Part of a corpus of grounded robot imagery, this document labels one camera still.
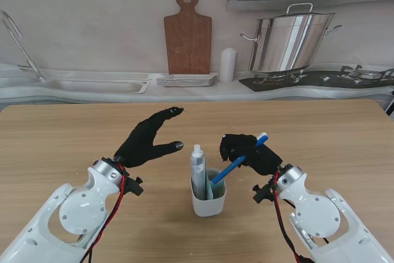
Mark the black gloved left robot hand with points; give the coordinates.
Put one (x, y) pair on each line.
(141, 143)

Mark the white divided toothbrush holder cup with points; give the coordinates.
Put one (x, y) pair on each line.
(207, 207)

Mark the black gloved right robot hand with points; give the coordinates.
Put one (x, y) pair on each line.
(261, 159)

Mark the brown wooden cutting board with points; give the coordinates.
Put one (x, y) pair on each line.
(187, 41)

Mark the chrome arched faucet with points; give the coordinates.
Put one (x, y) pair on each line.
(23, 50)

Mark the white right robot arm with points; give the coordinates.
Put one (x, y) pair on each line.
(320, 213)

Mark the stack of white plates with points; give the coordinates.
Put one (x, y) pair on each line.
(186, 80)

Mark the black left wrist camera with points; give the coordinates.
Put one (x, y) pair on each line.
(135, 187)

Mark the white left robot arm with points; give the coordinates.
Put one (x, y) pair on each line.
(77, 210)

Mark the large steel stock pot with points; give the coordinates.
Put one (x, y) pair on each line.
(289, 44)

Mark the blue toothbrush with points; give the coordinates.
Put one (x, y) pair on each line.
(227, 170)

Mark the white cylindrical canister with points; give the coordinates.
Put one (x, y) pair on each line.
(228, 64)

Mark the perforated metal panel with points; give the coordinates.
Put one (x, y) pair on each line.
(388, 104)

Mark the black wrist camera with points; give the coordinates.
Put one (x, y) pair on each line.
(261, 193)
(135, 187)

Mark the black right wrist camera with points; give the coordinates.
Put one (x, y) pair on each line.
(261, 193)

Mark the black gas stove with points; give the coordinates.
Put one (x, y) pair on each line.
(317, 81)

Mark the white silver toothpaste tube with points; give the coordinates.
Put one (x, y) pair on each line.
(197, 164)

